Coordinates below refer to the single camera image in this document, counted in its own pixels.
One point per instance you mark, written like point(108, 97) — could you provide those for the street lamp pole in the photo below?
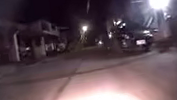
point(84, 33)
point(160, 15)

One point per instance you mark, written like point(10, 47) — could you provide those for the grey asphalt road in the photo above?
point(94, 82)

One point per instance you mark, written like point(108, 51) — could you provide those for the dark car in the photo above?
point(135, 39)

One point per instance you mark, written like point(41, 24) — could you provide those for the building with pillars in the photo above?
point(34, 39)

